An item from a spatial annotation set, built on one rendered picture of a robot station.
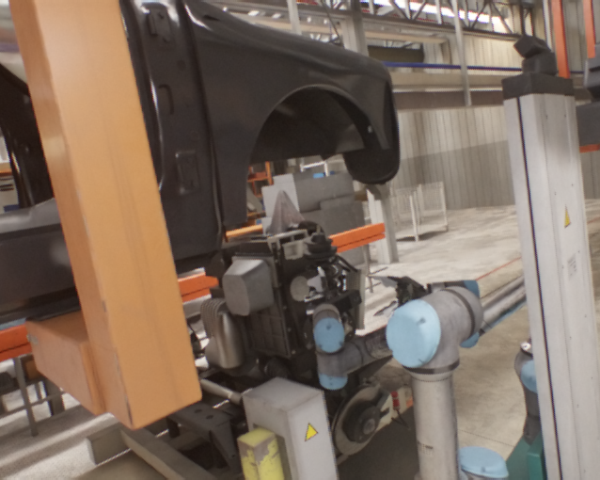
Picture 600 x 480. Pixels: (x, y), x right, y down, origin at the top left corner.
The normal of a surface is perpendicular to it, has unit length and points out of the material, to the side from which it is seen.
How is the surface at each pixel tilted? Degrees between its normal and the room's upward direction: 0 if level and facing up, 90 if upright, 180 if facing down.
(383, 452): 90
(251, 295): 90
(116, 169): 90
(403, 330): 82
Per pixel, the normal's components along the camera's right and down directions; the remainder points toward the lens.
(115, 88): 0.66, -0.01
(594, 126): -0.73, 0.22
